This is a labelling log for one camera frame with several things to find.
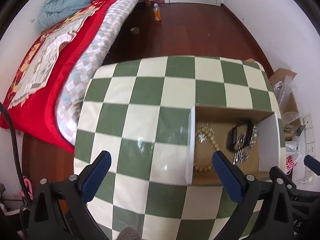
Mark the white wall socket strip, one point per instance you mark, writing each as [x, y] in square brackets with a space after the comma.
[310, 147]

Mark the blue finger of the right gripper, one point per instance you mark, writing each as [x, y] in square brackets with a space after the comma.
[276, 173]
[313, 164]

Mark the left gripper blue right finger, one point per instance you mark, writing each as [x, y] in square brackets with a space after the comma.
[230, 176]

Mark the small dark cup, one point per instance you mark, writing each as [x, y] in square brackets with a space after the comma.
[134, 30]

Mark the clear bubble wrap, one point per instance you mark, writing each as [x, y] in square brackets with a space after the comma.
[287, 105]

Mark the white red plastic bag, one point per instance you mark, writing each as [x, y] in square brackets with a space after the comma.
[292, 149]

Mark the red floral bedspread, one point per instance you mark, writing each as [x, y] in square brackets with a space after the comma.
[32, 95]

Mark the blue quilt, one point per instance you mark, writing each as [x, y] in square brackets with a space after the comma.
[55, 11]

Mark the green white checkered tablecloth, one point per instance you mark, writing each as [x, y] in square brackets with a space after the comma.
[138, 111]

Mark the white cardboard box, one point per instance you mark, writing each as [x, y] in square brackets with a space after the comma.
[251, 139]

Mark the orange drink bottle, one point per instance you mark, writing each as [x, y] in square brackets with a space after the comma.
[157, 12]

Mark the checkered pastel bed sheet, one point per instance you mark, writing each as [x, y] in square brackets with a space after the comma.
[69, 102]

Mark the brown cardboard box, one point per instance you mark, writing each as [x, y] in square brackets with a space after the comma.
[278, 75]

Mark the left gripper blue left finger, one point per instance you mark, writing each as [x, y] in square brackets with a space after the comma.
[93, 175]

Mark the black fitness band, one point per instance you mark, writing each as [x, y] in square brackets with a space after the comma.
[237, 142]

